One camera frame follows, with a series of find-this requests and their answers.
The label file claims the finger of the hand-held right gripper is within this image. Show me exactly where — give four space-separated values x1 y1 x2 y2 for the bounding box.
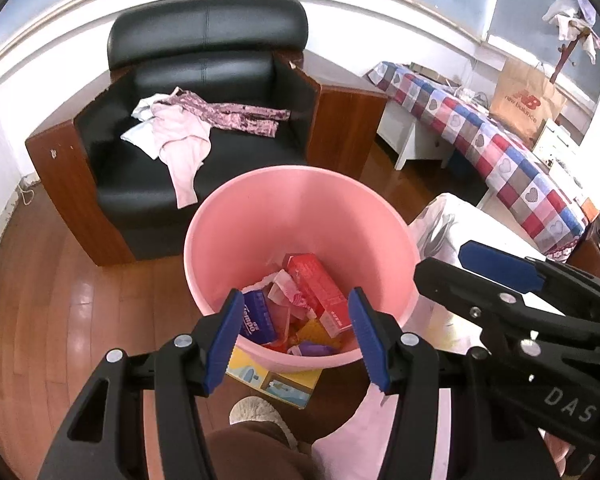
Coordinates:
413 257 600 333
457 240 600 306

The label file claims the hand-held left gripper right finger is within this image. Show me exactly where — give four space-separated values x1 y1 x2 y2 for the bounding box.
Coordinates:
347 286 566 480

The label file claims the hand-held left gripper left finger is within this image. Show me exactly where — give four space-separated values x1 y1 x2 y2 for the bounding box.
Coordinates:
37 290 246 480

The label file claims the blue tissue packet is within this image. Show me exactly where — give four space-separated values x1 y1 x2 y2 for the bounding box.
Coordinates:
239 290 281 346

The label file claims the purple plastic wrapper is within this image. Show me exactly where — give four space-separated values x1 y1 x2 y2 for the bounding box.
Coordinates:
286 340 342 357

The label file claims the red medicine box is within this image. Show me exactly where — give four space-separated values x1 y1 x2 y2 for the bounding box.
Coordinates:
285 253 357 339

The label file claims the pink plastic bucket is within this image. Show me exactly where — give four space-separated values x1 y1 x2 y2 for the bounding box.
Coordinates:
182 165 422 372

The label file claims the pink floral sheet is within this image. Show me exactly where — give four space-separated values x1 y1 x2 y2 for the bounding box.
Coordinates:
310 193 571 480

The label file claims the yellow and blue box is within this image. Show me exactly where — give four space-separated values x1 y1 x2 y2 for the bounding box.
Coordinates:
225 344 324 409

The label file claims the grey fuzzy slipper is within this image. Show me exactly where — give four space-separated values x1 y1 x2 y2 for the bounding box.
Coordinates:
229 395 299 450

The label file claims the wooden side cabinet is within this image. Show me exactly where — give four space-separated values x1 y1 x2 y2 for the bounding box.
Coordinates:
304 54 389 177
566 220 600 281

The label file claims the person's leg in brown trousers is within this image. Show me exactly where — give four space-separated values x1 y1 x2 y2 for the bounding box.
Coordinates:
200 422 328 480

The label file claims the checkered heart tablecloth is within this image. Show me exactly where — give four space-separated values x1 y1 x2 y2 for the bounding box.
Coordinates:
366 61 590 257

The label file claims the pale green gift box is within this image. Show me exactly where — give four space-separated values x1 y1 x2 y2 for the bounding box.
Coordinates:
532 119 581 161

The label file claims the white table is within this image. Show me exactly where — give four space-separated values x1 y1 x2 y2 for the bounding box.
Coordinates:
376 104 463 172

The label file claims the brown paper bag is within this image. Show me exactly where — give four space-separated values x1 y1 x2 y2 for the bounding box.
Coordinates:
489 56 567 147

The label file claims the white power strip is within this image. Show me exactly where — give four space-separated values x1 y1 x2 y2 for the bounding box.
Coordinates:
450 87 491 108

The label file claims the pink garment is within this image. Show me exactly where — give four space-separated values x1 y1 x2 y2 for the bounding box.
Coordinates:
151 105 214 209

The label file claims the wooden coat rack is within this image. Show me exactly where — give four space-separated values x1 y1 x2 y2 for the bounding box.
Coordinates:
545 25 593 86

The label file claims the white garment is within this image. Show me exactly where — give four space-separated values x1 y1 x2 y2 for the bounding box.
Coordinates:
120 94 173 162

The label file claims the window with roller blind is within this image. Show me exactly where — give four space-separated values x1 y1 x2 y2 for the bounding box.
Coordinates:
487 0 600 111

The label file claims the cream hanging garment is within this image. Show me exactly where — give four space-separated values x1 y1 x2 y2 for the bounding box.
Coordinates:
542 0 600 66

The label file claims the black leather armchair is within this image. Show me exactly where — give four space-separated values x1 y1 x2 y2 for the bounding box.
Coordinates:
25 0 322 267

